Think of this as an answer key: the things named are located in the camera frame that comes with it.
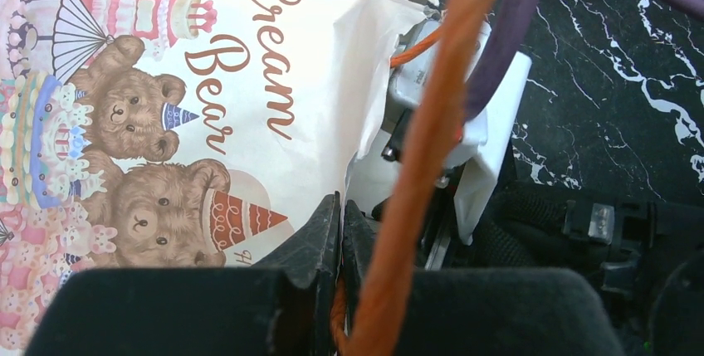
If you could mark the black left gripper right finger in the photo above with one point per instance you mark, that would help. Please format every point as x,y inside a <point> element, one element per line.
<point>497,311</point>

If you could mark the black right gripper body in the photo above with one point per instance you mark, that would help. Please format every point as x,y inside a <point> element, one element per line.
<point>644,260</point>

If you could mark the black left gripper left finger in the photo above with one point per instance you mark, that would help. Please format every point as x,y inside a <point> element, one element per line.
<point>278,306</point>

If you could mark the printed paper bag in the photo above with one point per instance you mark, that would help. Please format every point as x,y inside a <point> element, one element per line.
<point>198,133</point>

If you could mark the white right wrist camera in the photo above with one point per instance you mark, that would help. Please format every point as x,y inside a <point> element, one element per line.
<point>406,90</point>

